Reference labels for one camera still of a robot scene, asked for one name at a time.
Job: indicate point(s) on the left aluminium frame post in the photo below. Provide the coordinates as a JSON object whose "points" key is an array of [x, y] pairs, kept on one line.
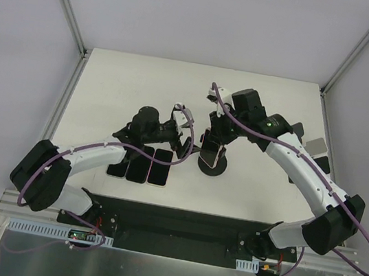
{"points": [[73, 26]]}

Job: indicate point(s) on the right aluminium frame post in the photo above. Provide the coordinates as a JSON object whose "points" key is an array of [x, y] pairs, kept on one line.
{"points": [[359, 48]]}

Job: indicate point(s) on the black clamp tripod stand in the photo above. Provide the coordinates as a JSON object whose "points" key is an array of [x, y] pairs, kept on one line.
{"points": [[220, 167]]}

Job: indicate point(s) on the white metal phone stand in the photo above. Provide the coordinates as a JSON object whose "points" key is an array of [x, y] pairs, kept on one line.
{"points": [[316, 148]]}

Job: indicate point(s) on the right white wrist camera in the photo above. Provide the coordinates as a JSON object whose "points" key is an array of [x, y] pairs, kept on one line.
{"points": [[221, 97]]}

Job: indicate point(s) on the blue-edged black phone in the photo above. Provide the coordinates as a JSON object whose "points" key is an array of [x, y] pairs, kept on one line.
{"points": [[117, 170]]}

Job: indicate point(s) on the round brown phone stand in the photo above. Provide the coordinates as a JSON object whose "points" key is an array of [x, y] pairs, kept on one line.
{"points": [[298, 129]]}

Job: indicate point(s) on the aluminium frame post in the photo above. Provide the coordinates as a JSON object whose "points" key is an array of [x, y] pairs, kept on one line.
{"points": [[359, 48], [73, 26]]}

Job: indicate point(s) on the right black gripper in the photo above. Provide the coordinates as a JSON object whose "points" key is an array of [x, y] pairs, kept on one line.
{"points": [[217, 136]]}

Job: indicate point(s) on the white cable duct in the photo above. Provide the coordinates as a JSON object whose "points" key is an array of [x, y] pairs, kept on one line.
{"points": [[57, 232], [249, 266]]}

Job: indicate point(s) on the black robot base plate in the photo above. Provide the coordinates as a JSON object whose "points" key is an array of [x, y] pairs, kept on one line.
{"points": [[177, 233]]}

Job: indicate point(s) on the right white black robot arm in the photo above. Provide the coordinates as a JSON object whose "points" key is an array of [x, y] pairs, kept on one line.
{"points": [[335, 214]]}

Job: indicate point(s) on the black folding phone stand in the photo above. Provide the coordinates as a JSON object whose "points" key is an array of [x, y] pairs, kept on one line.
{"points": [[323, 163]]}

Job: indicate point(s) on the right white cable duct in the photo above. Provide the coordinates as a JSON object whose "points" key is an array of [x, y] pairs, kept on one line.
{"points": [[249, 266]]}

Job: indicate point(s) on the cream-edged black phone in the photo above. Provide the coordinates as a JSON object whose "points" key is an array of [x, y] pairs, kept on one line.
{"points": [[158, 173]]}

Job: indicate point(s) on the left white cable duct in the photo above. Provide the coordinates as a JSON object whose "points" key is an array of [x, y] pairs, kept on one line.
{"points": [[57, 232]]}

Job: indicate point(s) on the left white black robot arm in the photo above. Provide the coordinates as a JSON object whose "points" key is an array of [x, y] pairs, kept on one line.
{"points": [[41, 176]]}

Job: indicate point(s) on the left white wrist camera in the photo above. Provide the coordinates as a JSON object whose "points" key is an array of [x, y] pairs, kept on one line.
{"points": [[182, 117]]}

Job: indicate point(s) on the pink phone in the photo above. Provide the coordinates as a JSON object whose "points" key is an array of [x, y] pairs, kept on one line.
{"points": [[210, 149]]}

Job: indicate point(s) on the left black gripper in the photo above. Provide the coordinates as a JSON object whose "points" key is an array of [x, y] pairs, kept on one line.
{"points": [[177, 140]]}

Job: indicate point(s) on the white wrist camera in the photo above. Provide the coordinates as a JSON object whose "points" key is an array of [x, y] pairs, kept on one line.
{"points": [[221, 97], [182, 117]]}

